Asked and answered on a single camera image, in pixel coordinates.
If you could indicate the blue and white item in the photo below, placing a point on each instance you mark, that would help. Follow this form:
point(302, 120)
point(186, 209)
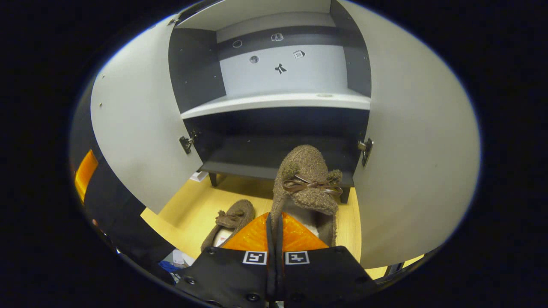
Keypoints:
point(182, 259)

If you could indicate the grey shoe cabinet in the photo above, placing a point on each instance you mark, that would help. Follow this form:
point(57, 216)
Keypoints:
point(278, 100)

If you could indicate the grey shoe cabinet door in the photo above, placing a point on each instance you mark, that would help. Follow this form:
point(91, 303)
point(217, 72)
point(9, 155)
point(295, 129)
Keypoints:
point(141, 119)
point(419, 149)

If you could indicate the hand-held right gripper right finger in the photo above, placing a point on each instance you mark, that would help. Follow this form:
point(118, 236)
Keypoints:
point(325, 278)

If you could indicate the brown fuzzy shoe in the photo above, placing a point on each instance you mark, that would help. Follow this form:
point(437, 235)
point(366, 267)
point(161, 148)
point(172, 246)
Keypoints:
point(237, 211)
point(304, 167)

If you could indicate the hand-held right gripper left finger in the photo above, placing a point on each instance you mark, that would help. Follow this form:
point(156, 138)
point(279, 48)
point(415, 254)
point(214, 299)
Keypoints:
point(239, 278)

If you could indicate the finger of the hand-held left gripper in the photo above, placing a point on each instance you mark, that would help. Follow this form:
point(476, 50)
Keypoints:
point(85, 175)

